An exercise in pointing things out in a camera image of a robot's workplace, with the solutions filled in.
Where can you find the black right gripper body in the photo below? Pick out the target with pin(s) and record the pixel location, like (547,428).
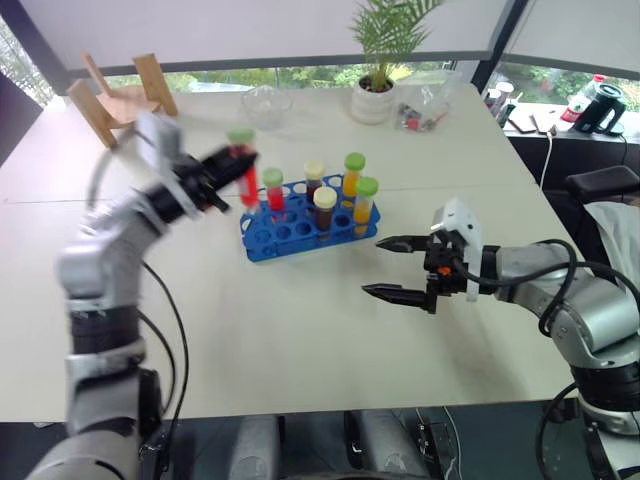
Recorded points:
(447,272)

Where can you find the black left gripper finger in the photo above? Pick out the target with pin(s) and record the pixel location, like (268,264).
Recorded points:
(217,157)
(235,169)

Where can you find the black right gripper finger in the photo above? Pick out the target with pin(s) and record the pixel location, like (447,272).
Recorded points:
(405,243)
(400,296)

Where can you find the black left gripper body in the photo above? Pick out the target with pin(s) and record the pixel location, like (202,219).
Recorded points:
(197,180)

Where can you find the red test tube green cap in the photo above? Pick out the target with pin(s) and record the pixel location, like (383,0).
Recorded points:
(248,187)
(275,197)

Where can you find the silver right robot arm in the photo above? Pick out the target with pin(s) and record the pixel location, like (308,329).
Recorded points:
(590,320)

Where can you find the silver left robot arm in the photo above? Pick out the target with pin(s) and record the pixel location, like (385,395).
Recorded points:
(100,260)

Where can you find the orange test tube green cap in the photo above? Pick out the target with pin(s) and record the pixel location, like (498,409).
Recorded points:
(352,180)
(363,207)

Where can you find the brown test tube cream cap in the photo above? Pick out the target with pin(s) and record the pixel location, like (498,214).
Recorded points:
(314,181)
(325,212)

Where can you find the blue test tube rack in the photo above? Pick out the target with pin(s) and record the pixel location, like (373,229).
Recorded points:
(280,240)

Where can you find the clear glass bowl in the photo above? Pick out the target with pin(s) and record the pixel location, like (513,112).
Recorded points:
(266,107)

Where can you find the wooden stand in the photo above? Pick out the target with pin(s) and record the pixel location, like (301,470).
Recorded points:
(115,107)

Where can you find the clear plastic bag with parts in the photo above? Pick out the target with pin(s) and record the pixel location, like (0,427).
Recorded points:
(425,110)

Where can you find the white ribbed plant pot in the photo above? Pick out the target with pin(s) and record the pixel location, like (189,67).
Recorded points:
(371,105)

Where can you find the grey cloth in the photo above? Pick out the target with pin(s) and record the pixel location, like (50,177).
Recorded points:
(617,235)

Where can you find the white paper cup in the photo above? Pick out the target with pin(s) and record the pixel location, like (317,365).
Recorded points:
(504,95)

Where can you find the black chair armrest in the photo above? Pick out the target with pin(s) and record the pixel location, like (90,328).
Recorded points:
(602,181)

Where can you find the green palm plant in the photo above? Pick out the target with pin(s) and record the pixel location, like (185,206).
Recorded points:
(390,30)

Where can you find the bottle with red label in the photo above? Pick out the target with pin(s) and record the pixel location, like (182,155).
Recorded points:
(575,107)

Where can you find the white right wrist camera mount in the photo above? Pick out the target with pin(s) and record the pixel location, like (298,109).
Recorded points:
(462,220)

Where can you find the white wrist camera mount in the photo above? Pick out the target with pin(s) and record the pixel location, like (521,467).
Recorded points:
(462,220)
(159,136)

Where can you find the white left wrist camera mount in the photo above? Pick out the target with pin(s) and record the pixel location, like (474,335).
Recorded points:
(159,136)

